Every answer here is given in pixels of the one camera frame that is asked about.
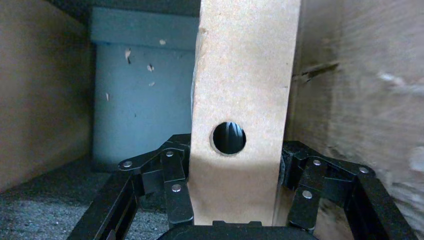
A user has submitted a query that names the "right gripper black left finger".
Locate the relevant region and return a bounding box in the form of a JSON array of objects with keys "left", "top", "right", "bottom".
[{"left": 66, "top": 133, "right": 195, "bottom": 240}]

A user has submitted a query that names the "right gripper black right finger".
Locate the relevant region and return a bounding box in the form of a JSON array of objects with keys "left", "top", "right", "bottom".
[{"left": 279, "top": 140, "right": 418, "bottom": 240}]

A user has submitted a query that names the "small cardboard box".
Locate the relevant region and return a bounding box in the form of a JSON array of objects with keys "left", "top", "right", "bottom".
[{"left": 187, "top": 0, "right": 302, "bottom": 228}]

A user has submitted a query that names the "large open cardboard carton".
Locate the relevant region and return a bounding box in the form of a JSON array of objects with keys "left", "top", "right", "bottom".
[{"left": 0, "top": 0, "right": 424, "bottom": 240}]

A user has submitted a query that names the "grey-blue rectangular block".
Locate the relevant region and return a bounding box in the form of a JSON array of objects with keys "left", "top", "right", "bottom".
[{"left": 89, "top": 6, "right": 200, "bottom": 173}]

